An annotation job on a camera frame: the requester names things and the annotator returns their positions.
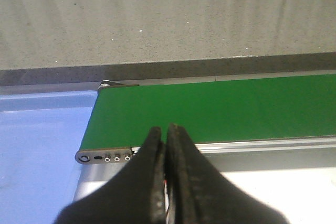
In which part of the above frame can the steel conveyor end plate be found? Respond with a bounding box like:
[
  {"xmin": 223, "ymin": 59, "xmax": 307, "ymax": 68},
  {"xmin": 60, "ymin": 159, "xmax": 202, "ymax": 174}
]
[{"xmin": 75, "ymin": 148, "xmax": 133, "ymax": 165}]

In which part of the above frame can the blue plastic bin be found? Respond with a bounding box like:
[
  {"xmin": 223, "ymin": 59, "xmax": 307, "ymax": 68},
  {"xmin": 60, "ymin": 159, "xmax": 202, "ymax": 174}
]
[{"xmin": 1, "ymin": 91, "xmax": 97, "ymax": 223}]

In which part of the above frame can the far conveyor end plate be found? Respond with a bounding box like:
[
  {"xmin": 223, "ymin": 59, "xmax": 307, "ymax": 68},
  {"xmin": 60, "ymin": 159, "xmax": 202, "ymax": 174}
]
[{"xmin": 98, "ymin": 80, "xmax": 139, "ymax": 92}]

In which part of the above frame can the aluminium conveyor side rail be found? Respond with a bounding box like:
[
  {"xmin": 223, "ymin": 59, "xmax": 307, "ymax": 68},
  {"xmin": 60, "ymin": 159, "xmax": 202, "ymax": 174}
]
[{"xmin": 131, "ymin": 137, "xmax": 336, "ymax": 155}]

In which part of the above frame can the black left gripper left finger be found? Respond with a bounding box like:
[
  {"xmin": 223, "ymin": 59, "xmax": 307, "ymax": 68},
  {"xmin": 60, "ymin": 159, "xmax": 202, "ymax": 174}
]
[{"xmin": 54, "ymin": 127, "xmax": 166, "ymax": 223}]

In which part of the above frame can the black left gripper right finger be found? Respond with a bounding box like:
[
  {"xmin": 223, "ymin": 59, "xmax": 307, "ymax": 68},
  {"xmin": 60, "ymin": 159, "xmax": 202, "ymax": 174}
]
[{"xmin": 166, "ymin": 124, "xmax": 287, "ymax": 223}]

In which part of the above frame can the green conveyor belt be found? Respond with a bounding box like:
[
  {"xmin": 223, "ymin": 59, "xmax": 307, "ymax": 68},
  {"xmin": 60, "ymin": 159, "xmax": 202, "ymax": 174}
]
[{"xmin": 80, "ymin": 74, "xmax": 335, "ymax": 150}]

